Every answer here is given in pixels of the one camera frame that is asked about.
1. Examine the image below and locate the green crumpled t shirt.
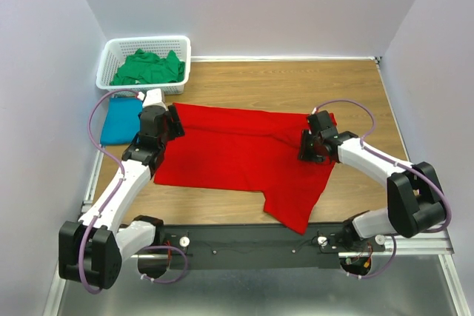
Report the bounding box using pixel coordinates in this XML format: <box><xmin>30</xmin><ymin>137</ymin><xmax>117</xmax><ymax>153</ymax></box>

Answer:
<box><xmin>110</xmin><ymin>49</ymin><xmax>185</xmax><ymax>86</ymax></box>

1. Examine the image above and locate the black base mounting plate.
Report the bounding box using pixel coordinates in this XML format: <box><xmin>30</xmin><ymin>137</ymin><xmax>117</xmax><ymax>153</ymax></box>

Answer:
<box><xmin>138</xmin><ymin>222</ymin><xmax>385</xmax><ymax>278</ymax></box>

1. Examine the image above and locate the aluminium frame rail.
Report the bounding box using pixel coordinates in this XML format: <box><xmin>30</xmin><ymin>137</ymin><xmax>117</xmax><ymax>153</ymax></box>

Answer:
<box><xmin>59</xmin><ymin>223</ymin><xmax>455</xmax><ymax>258</ymax></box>

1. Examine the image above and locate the blue folded t shirt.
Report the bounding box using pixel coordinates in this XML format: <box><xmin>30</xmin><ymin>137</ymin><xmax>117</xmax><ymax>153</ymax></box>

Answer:
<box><xmin>100</xmin><ymin>97</ymin><xmax>142</xmax><ymax>146</ymax></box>

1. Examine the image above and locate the white plastic laundry basket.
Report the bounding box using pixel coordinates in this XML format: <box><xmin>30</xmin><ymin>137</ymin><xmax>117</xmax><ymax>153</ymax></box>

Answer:
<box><xmin>96</xmin><ymin>35</ymin><xmax>191</xmax><ymax>95</ymax></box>

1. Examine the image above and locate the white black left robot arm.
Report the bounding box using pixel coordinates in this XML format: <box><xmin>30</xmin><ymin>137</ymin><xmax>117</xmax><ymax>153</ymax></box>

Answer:
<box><xmin>59</xmin><ymin>104</ymin><xmax>184</xmax><ymax>295</ymax></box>

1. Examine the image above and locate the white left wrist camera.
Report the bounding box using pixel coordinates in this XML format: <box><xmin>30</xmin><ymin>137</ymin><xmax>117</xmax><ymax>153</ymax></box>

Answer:
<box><xmin>141</xmin><ymin>88</ymin><xmax>166</xmax><ymax>108</ymax></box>

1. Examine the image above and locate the white table edge rail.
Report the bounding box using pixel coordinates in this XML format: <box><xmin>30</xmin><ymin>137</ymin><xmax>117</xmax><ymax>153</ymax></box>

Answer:
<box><xmin>191</xmin><ymin>56</ymin><xmax>381</xmax><ymax>63</ymax></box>

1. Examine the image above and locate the red t shirt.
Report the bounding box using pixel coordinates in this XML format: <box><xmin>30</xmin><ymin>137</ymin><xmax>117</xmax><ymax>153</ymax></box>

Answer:
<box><xmin>154</xmin><ymin>103</ymin><xmax>334</xmax><ymax>234</ymax></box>

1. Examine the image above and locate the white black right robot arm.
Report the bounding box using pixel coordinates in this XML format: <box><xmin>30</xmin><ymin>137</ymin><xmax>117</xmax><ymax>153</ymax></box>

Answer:
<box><xmin>298</xmin><ymin>110</ymin><xmax>450</xmax><ymax>251</ymax></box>

